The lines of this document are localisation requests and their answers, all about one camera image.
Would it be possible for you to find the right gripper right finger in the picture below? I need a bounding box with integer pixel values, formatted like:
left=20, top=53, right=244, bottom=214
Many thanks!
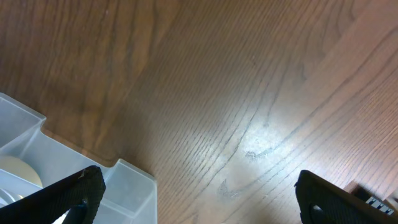
left=295, top=170, right=397, bottom=224

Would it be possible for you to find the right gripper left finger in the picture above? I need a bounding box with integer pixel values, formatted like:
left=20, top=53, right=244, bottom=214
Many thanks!
left=1, top=166, right=106, bottom=224

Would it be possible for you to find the cream large bowl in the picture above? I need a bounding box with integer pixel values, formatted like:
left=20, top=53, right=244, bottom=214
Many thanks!
left=1, top=156, right=43, bottom=187

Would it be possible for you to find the clear plastic storage container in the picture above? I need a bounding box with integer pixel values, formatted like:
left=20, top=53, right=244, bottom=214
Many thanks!
left=1, top=94, right=157, bottom=224

